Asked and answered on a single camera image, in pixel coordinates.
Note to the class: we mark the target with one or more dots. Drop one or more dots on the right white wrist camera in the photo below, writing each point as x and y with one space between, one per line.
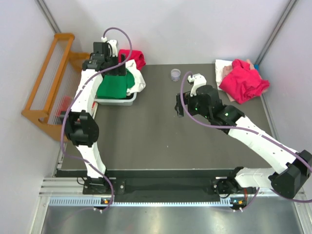
197 80

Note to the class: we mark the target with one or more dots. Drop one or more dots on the slotted cable duct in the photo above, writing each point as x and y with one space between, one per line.
103 202

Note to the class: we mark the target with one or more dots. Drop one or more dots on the red t shirt in basket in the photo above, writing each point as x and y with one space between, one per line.
138 56

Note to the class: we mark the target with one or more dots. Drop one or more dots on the jar of paper clips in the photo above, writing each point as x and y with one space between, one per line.
175 74

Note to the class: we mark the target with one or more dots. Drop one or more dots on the green t shirt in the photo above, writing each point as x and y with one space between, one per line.
115 87

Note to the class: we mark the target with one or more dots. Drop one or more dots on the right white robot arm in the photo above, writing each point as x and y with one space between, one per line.
289 169

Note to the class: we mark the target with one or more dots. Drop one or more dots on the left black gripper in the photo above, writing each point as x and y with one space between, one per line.
121 68

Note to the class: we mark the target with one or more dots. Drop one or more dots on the wooden rack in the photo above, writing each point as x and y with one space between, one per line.
55 85

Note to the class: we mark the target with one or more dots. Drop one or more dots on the white laundry basket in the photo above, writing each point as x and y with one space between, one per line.
128 101

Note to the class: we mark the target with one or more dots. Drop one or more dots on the white t shirt in basket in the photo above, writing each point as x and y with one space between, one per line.
135 80

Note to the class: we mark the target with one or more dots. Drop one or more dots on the folded white t shirt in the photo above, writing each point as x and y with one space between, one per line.
219 65

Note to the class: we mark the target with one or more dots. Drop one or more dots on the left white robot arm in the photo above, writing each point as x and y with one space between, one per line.
78 124

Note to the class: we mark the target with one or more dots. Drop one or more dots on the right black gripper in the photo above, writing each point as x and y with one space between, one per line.
188 100

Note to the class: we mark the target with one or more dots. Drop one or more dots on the crumpled red t shirt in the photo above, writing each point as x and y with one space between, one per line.
242 83

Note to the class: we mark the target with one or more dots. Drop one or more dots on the folded pink t shirt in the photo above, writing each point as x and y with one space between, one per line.
228 69

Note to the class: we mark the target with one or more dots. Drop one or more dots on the colourful red box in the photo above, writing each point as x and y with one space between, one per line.
94 107

